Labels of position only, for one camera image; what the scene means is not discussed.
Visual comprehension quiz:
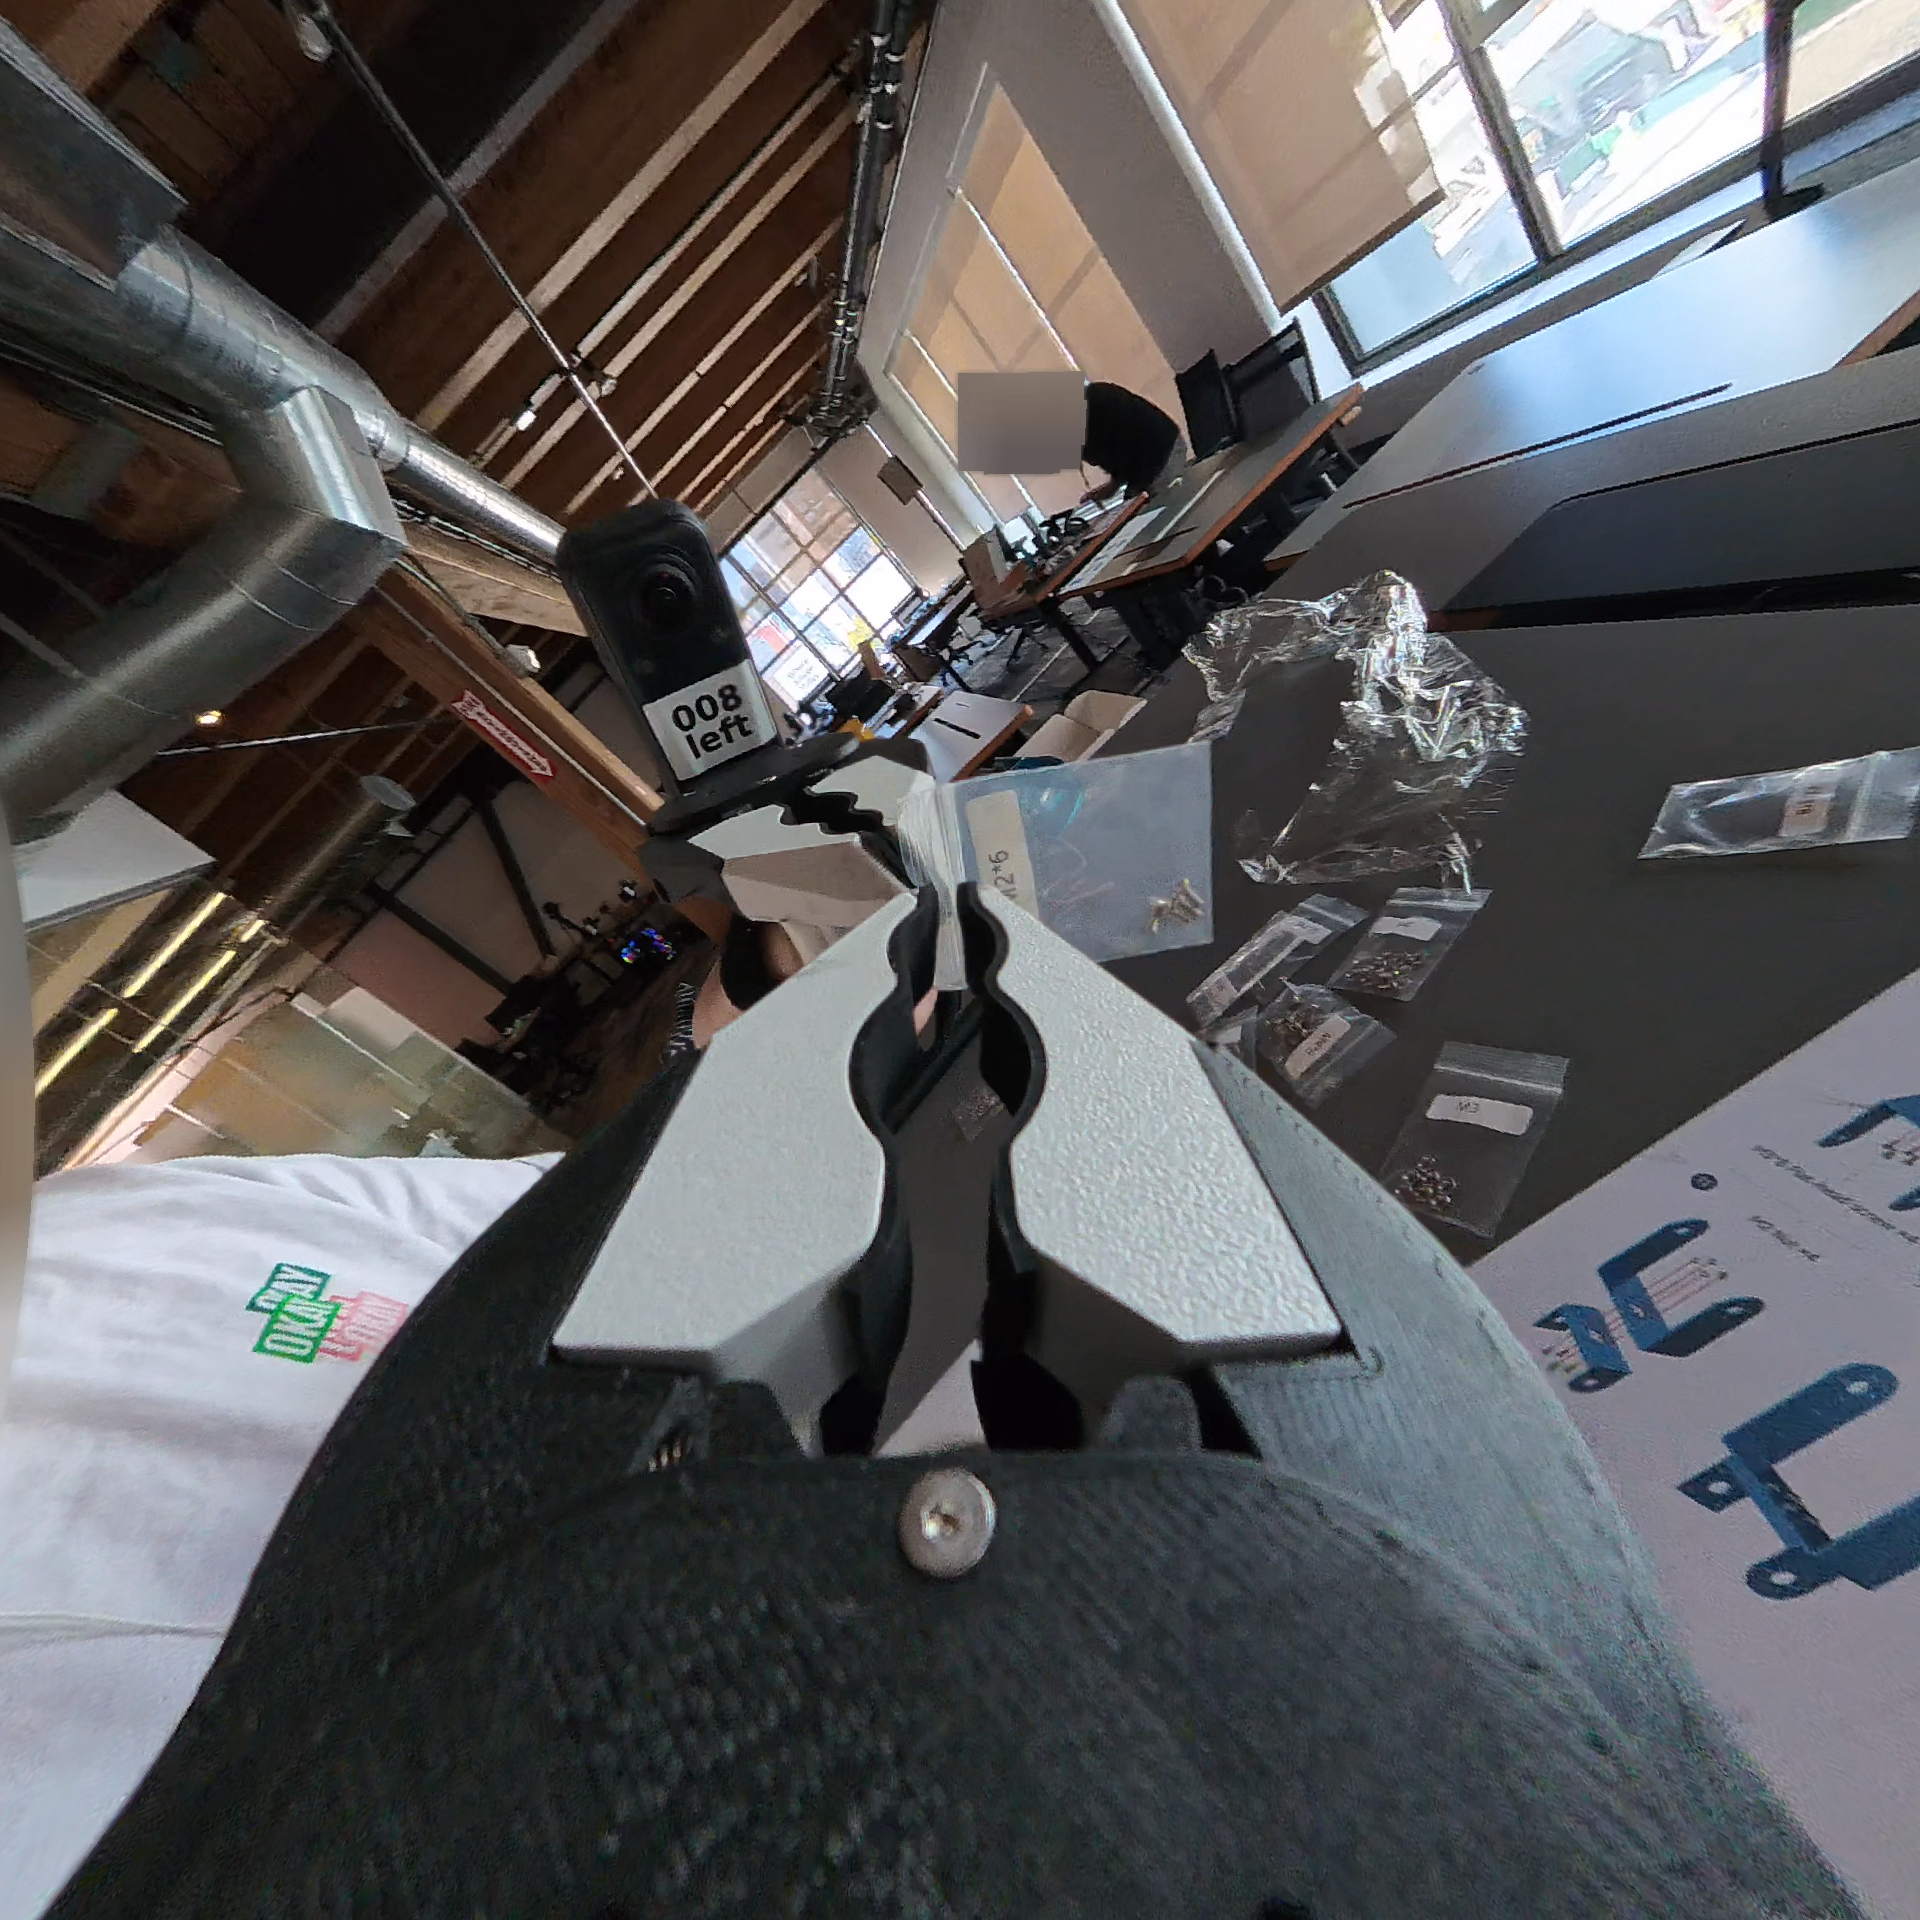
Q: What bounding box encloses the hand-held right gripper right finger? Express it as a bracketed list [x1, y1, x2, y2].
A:
[961, 882, 1344, 1454]

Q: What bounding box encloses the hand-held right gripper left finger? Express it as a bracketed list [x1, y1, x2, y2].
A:
[551, 886, 921, 1454]

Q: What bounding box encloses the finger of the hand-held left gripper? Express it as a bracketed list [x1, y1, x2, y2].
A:
[815, 761, 941, 847]
[720, 832, 921, 928]

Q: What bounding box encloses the person's left hand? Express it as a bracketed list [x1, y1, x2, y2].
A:
[732, 922, 836, 1025]

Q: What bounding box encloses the multi-pane window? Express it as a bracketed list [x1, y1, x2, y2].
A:
[720, 497, 917, 706]

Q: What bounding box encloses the wooden beam with red sign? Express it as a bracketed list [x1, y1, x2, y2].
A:
[360, 570, 706, 903]

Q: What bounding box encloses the red white sign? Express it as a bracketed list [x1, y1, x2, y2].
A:
[450, 690, 561, 783]

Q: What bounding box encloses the clear bag of round nuts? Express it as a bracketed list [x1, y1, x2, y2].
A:
[1381, 1043, 1568, 1243]

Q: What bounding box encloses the black tension rod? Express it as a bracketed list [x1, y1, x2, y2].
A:
[299, 0, 664, 497]

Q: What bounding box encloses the grey table with orange edge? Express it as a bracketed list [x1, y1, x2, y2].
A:
[1124, 383, 1368, 571]

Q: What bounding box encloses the crumpled clear plastic bag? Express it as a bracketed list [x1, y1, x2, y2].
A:
[1184, 570, 1532, 887]

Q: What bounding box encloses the robot assembly instruction sheet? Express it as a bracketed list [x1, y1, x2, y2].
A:
[1468, 990, 1920, 1920]

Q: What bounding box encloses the long round metal duct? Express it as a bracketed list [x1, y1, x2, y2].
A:
[360, 406, 572, 566]

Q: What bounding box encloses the large metal duct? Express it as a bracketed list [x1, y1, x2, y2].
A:
[0, 30, 408, 841]

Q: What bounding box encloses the large window wall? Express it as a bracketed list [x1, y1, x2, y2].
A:
[1319, 0, 1920, 362]

